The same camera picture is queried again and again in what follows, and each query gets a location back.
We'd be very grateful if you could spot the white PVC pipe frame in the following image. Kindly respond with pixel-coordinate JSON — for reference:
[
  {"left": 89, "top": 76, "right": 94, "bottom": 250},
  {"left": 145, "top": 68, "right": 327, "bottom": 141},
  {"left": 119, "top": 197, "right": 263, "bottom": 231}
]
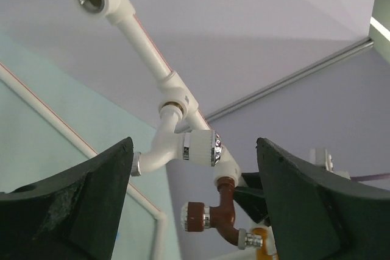
[{"left": 0, "top": 0, "right": 275, "bottom": 260}]

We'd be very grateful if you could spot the white water faucet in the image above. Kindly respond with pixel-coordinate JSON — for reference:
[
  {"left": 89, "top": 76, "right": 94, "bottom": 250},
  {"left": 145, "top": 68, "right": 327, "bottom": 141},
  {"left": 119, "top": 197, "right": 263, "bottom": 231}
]
[{"left": 130, "top": 104, "right": 223, "bottom": 177}]

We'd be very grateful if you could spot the dark red water faucet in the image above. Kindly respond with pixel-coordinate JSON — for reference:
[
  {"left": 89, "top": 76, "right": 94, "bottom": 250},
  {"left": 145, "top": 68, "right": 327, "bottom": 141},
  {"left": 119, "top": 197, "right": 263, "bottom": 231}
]
[{"left": 180, "top": 177, "right": 261, "bottom": 250}]

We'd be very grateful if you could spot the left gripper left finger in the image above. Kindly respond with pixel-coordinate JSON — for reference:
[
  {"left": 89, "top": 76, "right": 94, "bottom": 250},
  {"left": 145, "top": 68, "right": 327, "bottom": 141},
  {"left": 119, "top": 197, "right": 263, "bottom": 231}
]
[{"left": 1, "top": 137, "right": 134, "bottom": 259}]

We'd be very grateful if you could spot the light green table mat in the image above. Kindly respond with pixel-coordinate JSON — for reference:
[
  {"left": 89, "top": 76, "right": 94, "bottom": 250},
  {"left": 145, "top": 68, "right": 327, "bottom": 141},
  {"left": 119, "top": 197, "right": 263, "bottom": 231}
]
[{"left": 0, "top": 33, "right": 183, "bottom": 260}]

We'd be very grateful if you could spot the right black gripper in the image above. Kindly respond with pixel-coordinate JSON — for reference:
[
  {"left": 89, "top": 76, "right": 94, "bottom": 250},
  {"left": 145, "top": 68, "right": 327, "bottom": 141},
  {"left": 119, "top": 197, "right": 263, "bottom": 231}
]
[{"left": 233, "top": 172, "right": 270, "bottom": 223}]

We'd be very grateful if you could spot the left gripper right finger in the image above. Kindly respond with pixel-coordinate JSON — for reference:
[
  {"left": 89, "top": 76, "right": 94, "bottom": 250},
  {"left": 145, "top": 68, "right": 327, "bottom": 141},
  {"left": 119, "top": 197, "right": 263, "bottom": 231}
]
[{"left": 257, "top": 138, "right": 389, "bottom": 259}]

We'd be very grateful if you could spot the amber yellow water faucet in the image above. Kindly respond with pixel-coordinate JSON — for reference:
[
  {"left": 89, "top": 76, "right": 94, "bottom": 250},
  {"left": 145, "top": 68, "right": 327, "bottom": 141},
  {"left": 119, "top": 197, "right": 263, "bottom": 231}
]
[{"left": 252, "top": 227, "right": 278, "bottom": 260}]

